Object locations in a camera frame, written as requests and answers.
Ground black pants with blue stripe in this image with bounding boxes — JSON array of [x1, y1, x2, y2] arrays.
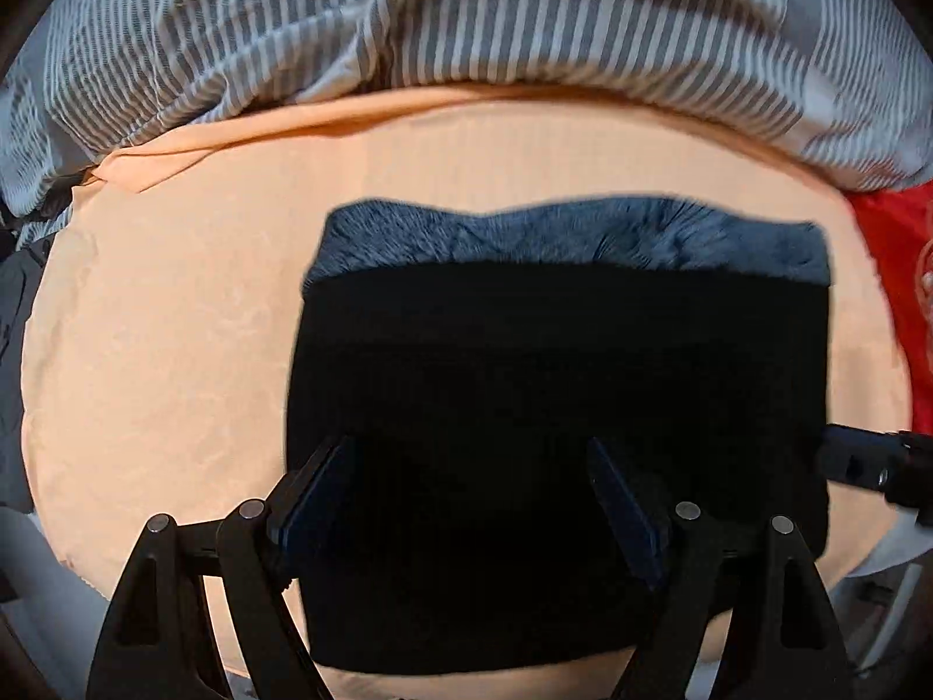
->
[[286, 196, 832, 676]]

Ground red patterned pillow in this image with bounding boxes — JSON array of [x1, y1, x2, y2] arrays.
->
[[849, 183, 931, 435]]

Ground grey button shirt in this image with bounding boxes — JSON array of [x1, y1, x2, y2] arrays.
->
[[0, 237, 54, 513]]

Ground grey white striped duvet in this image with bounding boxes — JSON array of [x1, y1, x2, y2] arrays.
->
[[2, 0, 931, 240]]

